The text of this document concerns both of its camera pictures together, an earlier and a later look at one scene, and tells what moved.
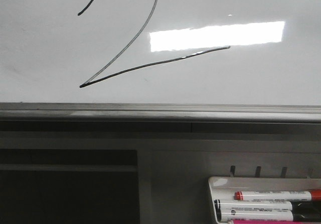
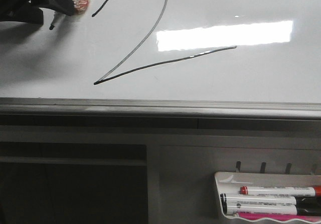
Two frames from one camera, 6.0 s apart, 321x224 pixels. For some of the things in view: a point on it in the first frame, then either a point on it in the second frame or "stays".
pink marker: x=276 y=222 to x=279 y=217
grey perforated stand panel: x=140 y=172 stays
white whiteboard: x=193 y=43 stays
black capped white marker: x=308 y=207 to x=282 y=201
